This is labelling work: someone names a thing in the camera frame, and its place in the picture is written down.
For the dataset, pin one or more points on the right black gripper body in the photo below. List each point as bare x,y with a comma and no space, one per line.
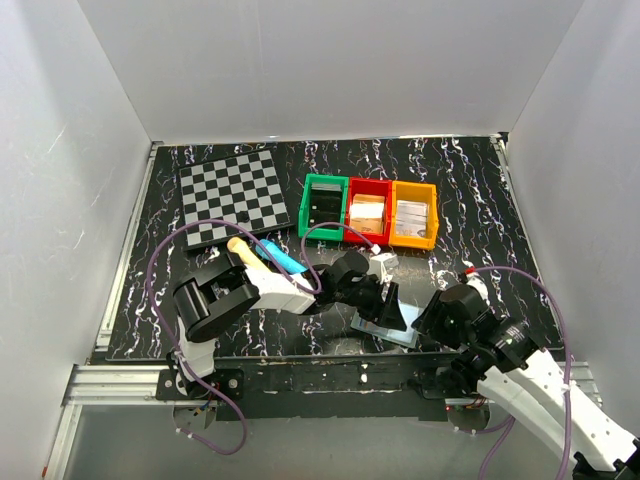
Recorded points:
442,329

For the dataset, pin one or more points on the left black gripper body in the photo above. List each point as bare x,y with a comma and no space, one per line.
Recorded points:
364,297

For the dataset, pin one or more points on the light blue credit cards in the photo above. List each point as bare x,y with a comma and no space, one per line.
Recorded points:
408,337

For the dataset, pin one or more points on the grey-green card holder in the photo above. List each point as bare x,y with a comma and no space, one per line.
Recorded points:
373,329

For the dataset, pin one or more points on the silver grey credit card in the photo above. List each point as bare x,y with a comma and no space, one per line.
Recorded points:
411,208

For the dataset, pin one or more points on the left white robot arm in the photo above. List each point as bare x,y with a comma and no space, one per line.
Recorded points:
211,300

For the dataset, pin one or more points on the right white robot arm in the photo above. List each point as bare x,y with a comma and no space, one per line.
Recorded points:
502,361

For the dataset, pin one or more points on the brown cards in red bin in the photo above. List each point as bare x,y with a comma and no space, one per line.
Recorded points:
367,213

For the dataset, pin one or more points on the black cards in green bin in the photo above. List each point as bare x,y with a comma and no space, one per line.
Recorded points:
325,203

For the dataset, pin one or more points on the white cards in orange bin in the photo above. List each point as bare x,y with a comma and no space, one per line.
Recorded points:
411,226

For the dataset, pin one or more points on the green plastic bin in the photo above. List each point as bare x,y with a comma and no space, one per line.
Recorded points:
303,217

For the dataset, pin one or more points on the blue plastic marker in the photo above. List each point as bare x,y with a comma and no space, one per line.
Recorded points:
269,250

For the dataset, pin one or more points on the red plastic bin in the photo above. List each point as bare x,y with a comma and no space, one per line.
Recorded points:
359,185

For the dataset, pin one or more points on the orange plastic bin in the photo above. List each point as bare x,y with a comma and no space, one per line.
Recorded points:
420,192

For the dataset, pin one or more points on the black chess pawn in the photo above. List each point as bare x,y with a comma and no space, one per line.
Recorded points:
243,216

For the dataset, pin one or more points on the black grey chessboard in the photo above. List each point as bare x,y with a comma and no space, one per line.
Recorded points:
215,191

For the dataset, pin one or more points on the black front base bar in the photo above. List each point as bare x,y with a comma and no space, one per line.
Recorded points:
346,386

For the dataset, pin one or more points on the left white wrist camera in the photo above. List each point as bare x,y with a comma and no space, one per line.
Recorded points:
383,266

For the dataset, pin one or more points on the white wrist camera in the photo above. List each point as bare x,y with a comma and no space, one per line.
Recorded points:
383,266
474,280

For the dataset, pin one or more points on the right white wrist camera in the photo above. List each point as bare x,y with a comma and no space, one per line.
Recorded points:
474,280

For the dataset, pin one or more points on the cream wooden handle tool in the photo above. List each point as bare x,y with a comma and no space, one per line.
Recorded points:
240,247

